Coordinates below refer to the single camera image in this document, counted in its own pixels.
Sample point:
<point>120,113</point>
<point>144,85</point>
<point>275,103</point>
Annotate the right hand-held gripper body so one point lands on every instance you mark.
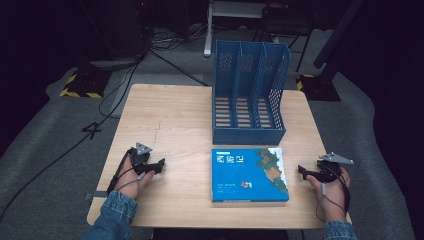
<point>330,168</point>

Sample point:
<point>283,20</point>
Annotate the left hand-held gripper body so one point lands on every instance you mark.
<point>139,159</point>

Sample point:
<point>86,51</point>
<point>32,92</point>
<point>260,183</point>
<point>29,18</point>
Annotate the blue book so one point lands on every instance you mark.
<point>248,175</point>

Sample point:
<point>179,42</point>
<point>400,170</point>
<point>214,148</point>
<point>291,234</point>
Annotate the blue plastic file rack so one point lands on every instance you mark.
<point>248,100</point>

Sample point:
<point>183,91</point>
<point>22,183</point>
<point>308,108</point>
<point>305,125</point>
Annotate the person's left hand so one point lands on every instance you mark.
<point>130,182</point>

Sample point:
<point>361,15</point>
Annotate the person's right hand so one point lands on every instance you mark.
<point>331,195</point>

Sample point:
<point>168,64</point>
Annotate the black stand base hazard stripes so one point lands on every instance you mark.
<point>85,83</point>
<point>318,88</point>

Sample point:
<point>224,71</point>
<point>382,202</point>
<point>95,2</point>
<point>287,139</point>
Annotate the dark slanted stand pole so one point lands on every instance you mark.
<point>336,33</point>

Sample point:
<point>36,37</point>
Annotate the white metal desk leg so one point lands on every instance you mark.
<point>208,33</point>

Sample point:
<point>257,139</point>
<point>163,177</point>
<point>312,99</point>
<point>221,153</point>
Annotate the grey table edge bracket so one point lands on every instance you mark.
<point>96,195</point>

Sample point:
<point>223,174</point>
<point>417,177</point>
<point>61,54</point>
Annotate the black metal stand frame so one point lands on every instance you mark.
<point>286,26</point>

